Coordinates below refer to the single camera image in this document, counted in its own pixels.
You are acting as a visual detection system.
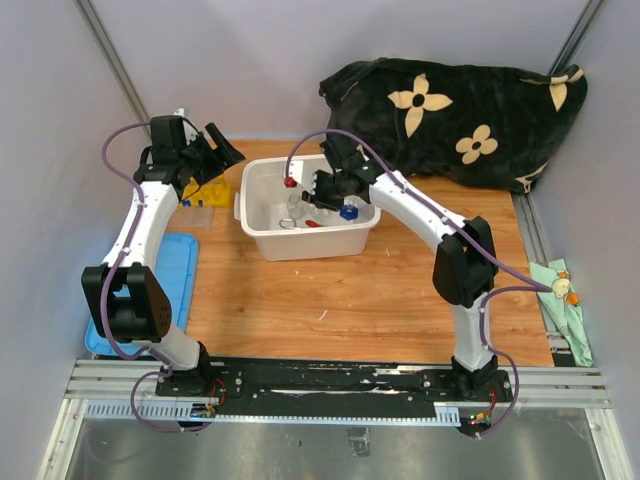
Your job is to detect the metal crucible tongs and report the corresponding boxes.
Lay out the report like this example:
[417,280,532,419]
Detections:
[278,218,301,230]

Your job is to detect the black floral blanket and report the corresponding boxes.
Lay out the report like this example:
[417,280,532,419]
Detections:
[319,58,588,194]

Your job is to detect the small glass beaker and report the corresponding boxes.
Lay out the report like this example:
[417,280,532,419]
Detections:
[287,193,307,221]

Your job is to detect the green printed cloth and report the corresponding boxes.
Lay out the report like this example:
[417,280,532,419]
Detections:
[529,259,593,367]

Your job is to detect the graduated cylinder blue base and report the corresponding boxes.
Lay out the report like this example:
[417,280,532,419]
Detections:
[339,197,360,221]

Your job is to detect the clear acrylic tube rack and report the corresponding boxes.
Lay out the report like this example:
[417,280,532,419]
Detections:
[171,207,215,231]

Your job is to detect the yellow test tube rack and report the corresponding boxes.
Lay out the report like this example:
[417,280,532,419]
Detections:
[181,176,234,208]

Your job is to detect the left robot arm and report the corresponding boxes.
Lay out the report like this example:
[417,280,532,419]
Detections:
[81,113,244,396]

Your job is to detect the white plastic bin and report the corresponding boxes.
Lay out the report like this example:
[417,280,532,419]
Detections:
[234,157,381,261]

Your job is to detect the glass petri dish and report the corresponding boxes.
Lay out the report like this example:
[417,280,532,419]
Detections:
[311,208,329,223]

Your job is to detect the blue plastic tray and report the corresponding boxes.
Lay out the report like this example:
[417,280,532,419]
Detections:
[85,233,199,357]

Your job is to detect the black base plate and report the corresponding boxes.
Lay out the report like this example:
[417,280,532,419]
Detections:
[155,357,512,422]

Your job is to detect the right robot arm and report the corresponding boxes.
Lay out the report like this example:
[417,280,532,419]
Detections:
[284,149,497,400]

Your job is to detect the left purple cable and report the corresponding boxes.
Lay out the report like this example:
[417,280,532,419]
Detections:
[98,122,216,434]

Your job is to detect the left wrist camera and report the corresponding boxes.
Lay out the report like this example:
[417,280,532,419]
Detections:
[173,107,198,143]

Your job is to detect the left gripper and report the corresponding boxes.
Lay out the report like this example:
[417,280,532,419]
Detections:
[179,123,245,186]

